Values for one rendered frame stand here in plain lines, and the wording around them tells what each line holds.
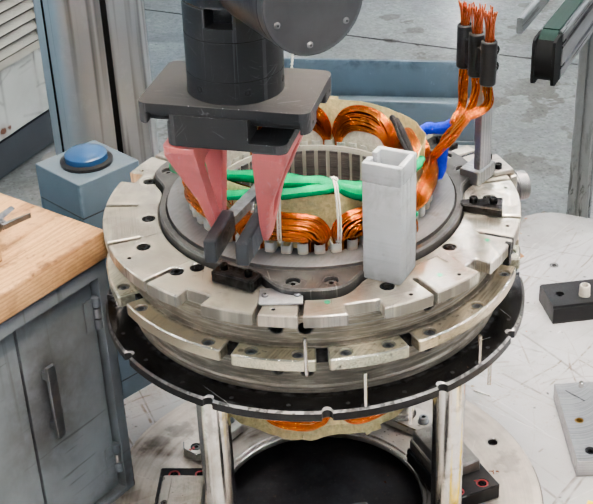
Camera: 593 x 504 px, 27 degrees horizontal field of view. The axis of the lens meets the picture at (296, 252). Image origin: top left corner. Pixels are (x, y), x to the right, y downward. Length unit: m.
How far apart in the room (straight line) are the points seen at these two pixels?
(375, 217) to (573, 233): 0.75
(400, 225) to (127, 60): 0.60
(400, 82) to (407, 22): 3.19
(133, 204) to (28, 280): 0.10
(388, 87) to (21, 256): 0.49
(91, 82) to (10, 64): 2.14
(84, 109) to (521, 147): 2.34
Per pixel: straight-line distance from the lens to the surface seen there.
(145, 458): 1.19
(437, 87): 1.32
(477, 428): 1.21
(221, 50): 0.70
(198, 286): 0.87
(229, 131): 0.72
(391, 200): 0.83
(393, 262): 0.85
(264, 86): 0.72
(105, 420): 1.11
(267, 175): 0.73
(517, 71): 4.09
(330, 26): 0.64
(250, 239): 0.75
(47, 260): 0.98
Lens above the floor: 1.55
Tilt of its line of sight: 30 degrees down
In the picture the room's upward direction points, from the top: 3 degrees counter-clockwise
